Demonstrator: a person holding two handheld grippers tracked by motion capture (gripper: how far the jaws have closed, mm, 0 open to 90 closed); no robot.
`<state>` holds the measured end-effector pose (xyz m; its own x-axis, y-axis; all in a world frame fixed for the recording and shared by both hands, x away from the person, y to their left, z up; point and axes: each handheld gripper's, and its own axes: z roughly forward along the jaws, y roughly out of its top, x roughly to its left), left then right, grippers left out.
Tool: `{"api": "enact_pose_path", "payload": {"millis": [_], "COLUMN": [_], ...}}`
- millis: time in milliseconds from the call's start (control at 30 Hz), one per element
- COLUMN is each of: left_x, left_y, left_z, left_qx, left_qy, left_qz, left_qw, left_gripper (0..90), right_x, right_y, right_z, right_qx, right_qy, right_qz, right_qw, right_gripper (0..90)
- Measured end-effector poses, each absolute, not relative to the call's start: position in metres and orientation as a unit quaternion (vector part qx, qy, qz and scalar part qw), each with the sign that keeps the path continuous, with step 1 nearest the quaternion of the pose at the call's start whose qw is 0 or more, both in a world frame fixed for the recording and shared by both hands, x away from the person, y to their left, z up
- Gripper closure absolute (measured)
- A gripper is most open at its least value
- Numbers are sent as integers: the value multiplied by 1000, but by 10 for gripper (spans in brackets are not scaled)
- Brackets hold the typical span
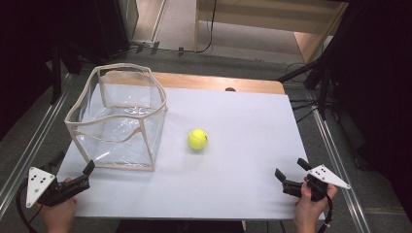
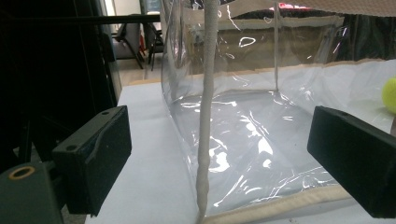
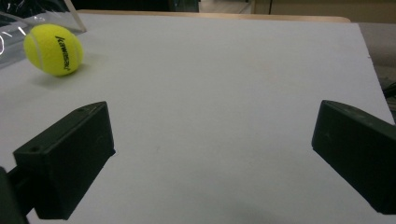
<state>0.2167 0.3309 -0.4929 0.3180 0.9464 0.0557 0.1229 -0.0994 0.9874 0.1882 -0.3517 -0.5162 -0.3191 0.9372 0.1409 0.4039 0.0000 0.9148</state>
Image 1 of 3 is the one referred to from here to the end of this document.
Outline black tripod stand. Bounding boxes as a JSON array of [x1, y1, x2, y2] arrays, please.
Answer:
[[277, 3, 349, 121]]

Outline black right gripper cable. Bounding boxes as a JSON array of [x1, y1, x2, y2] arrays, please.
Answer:
[[319, 193, 334, 233]]

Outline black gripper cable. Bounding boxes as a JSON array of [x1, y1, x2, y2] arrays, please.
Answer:
[[319, 193, 334, 233], [16, 180, 45, 233]]

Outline person's dark clothing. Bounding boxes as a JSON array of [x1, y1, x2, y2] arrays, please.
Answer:
[[115, 219, 245, 233]]

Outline white table cover sheet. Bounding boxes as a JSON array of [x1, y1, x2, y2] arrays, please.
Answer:
[[55, 86, 326, 221]]

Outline metal floor rail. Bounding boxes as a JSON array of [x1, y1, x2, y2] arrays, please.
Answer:
[[0, 73, 73, 218], [304, 88, 372, 233]]

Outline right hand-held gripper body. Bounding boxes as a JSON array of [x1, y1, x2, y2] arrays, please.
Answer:
[[281, 163, 352, 203]]

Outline clear plastic bin beige trim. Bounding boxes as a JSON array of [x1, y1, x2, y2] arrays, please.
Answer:
[[63, 62, 169, 172]]

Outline yellow tennis ball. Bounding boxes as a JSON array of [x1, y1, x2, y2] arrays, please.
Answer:
[[187, 128, 209, 150]]

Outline wooden table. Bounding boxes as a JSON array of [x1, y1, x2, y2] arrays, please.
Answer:
[[103, 71, 287, 96]]

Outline black hanging cable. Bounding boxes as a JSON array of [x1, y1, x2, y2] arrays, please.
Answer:
[[177, 0, 219, 55]]

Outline person's left hand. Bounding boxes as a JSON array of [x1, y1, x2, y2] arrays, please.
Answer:
[[35, 177, 79, 233]]

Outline black cabinet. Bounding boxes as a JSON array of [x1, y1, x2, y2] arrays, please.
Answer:
[[61, 0, 140, 66]]

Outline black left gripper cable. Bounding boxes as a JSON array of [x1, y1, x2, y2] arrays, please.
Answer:
[[16, 180, 45, 233]]

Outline black floor cables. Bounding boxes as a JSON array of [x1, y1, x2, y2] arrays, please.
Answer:
[[285, 61, 325, 124]]

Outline light wooden furniture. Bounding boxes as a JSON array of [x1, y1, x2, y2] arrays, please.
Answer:
[[193, 0, 349, 65]]

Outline person's right hand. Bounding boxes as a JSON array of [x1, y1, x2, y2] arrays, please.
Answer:
[[292, 176, 339, 233]]

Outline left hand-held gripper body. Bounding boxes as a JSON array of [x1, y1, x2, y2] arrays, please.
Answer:
[[24, 166, 91, 209]]

